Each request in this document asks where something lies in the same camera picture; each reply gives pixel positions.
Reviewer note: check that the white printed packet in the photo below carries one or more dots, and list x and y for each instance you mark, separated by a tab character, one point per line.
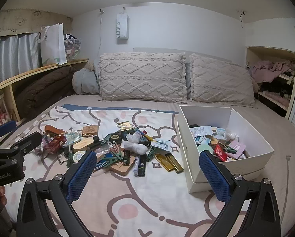
199	131

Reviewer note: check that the grey curtain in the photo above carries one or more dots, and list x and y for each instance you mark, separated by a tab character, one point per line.
14	54

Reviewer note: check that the red packet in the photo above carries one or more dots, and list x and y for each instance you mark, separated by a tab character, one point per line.
220	151

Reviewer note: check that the mint round lid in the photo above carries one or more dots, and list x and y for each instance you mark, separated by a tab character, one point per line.
204	149

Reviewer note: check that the oval wooden box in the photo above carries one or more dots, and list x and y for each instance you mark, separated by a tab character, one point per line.
84	144

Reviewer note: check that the purple white crochet pouch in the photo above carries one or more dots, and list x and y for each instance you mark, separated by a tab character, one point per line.
45	142

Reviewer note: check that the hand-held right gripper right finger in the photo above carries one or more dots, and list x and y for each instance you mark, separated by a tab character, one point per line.
215	177

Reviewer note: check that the brown blanket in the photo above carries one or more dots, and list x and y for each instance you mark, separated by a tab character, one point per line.
43	86

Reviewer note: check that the floral fabric pouch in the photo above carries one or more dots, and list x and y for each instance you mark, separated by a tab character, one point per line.
72	137

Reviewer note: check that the white blue lighter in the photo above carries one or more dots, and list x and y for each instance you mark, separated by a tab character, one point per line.
136	166

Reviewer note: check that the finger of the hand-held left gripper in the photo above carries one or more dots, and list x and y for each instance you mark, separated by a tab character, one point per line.
26	140
5	128

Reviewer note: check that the red cigarette pack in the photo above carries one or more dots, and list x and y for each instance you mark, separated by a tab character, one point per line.
55	143

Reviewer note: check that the black round tin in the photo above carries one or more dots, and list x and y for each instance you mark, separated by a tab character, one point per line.
115	137

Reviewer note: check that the dark clothes pile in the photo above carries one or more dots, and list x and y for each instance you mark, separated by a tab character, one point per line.
273	88

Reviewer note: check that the beige knit pillow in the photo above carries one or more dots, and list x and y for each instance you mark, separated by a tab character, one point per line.
140	79
219	81

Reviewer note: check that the pink packet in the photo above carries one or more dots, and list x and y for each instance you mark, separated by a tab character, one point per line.
237	147

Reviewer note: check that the white tote bag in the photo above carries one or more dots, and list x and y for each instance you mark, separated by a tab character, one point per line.
52	44

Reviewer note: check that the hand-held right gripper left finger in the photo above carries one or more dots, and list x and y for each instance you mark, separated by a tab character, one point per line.
80	177

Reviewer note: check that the green plastic clip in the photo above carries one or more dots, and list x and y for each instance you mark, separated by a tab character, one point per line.
109	159
105	139
150	153
230	150
69	158

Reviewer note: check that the wooden bedside shelf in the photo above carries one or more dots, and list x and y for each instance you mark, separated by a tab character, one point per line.
63	62

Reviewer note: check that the wall niche shelf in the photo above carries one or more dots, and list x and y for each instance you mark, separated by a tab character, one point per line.
270	51

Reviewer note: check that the engraved wooden tag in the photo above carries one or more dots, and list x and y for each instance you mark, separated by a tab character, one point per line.
90	129

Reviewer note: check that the pink clothes pile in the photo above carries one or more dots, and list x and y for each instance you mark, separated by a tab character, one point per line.
268	70

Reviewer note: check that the white gauze bundle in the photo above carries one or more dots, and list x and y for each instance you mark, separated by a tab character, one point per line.
136	147

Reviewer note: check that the white cardboard box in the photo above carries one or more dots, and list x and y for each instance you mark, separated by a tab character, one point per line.
201	118

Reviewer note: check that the printed blanket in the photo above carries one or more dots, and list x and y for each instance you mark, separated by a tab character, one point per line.
137	202

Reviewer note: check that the black green lighter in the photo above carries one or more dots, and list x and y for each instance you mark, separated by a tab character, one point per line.
126	157

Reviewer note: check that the hanging white paper bag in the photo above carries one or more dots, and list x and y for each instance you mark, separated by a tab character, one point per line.
122	27

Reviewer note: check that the wall hook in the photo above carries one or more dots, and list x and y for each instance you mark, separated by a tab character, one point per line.
241	16

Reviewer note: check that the white blue packet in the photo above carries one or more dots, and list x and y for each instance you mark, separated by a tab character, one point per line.
161	144

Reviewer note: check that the grey rolled blanket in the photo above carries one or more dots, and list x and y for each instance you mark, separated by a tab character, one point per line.
85	81

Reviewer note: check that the clear storage container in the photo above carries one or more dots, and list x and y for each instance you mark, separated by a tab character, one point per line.
73	47

